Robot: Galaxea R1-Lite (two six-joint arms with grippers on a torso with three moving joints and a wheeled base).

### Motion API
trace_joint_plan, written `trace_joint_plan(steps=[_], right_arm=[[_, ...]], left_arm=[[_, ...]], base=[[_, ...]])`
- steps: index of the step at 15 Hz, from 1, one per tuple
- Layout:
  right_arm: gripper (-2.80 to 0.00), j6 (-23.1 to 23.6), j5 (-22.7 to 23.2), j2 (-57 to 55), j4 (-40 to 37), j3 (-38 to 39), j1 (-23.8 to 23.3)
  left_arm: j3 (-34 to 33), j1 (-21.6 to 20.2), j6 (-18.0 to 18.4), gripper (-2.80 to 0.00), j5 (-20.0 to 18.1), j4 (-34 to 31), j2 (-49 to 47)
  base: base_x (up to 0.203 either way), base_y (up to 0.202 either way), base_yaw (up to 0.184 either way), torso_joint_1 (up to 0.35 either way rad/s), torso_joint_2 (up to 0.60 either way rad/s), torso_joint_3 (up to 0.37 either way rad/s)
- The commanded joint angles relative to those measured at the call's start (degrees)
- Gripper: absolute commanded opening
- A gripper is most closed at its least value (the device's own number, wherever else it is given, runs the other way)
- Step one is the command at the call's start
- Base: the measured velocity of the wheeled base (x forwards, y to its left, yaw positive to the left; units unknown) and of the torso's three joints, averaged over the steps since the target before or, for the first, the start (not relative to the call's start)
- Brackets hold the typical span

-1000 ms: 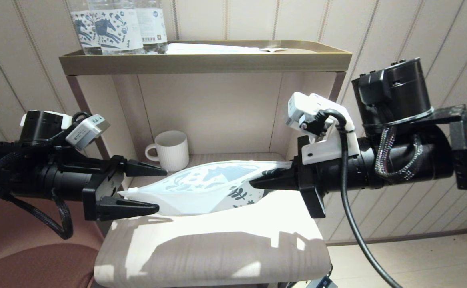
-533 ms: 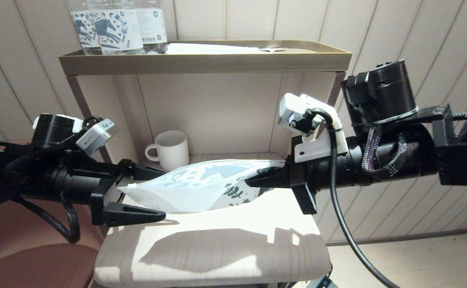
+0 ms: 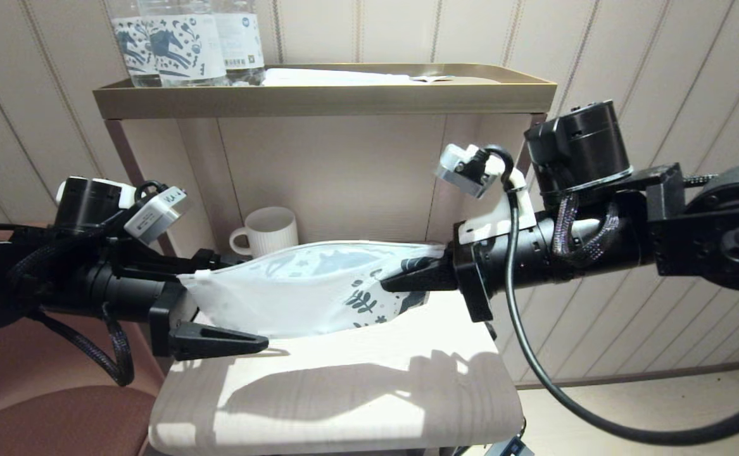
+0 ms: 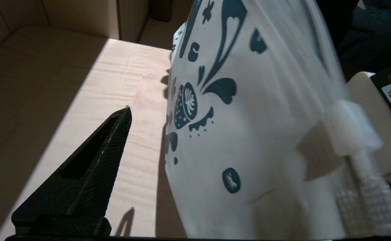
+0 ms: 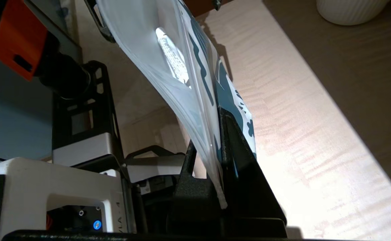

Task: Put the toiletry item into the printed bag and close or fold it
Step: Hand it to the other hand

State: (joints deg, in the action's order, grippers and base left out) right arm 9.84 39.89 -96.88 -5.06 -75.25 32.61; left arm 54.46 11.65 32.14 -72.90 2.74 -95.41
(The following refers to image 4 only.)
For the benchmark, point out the person in dark clothes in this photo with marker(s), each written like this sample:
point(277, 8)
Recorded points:
point(383, 30)

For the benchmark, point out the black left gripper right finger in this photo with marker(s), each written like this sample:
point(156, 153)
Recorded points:
point(373, 211)

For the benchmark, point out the light wood shelf table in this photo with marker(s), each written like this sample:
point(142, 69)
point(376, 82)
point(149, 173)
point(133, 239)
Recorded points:
point(64, 83)

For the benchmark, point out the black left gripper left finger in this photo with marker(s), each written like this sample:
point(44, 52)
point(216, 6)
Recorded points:
point(94, 180)

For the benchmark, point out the white floral zip pouch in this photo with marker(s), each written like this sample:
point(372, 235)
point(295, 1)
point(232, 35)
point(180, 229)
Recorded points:
point(265, 134)

